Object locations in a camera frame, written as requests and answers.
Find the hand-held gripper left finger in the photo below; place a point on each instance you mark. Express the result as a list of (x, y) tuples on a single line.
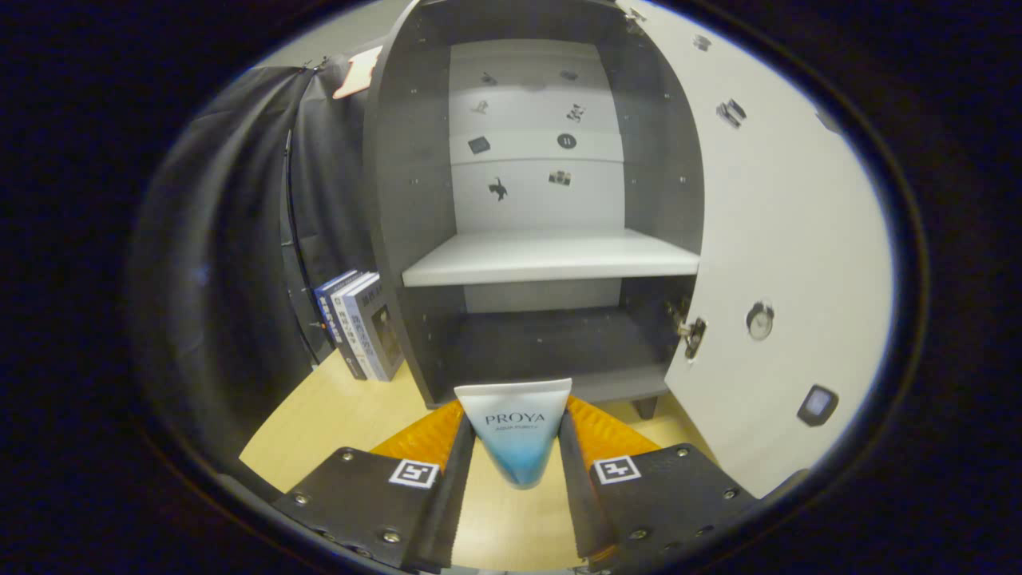
[(455, 495)]

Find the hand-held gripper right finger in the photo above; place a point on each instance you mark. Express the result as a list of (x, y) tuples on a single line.
[(579, 503)]

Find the white and blue tube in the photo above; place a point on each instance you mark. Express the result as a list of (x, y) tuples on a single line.
[(515, 431)]

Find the grey cover book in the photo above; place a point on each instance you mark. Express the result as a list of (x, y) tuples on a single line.
[(375, 327)]

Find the metal door hinge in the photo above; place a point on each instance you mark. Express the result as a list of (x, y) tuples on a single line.
[(693, 334)]

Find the white spine book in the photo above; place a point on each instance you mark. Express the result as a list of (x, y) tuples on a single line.
[(343, 315)]

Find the white cabinet shelf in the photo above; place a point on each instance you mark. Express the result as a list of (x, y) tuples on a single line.
[(551, 257)]

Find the dark grey cabinet body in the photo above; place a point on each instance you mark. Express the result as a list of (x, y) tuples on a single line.
[(407, 160)]

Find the black backdrop cloth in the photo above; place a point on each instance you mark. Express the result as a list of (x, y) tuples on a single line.
[(231, 239)]

